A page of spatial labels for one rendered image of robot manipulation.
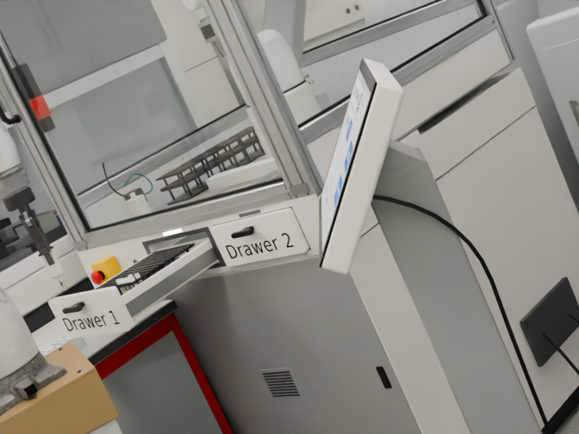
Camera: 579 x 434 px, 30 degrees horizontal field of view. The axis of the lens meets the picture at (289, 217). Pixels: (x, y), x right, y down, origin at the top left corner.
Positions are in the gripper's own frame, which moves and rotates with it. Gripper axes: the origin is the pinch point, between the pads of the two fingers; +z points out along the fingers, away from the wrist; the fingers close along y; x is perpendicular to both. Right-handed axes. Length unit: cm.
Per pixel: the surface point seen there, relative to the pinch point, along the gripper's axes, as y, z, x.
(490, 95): 6, 11, -125
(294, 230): -31, 13, -56
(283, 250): -26, 17, -52
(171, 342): 10.9, 34.6, -17.3
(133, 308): -21.2, 15.2, -14.1
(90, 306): -15.6, 11.3, -4.8
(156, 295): -16.8, 15.8, -20.2
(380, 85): -113, -18, -68
